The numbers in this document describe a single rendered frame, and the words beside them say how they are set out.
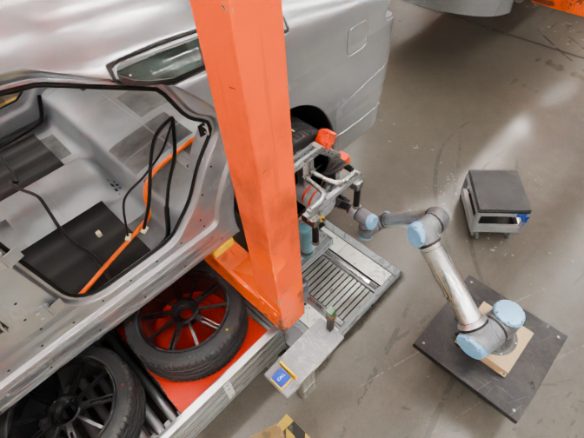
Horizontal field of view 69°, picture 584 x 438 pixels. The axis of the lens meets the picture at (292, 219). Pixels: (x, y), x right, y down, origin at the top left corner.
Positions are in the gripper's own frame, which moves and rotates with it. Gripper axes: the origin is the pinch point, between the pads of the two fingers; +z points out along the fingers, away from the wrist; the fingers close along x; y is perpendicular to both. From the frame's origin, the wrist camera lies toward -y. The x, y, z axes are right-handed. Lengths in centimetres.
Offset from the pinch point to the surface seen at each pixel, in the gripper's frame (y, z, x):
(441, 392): 24, -116, -66
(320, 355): -39, -62, -66
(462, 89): 217, 29, 126
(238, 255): -52, 2, -46
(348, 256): 42, -18, -37
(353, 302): 26, -44, -56
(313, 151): -45, -5, 23
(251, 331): -34, -18, -86
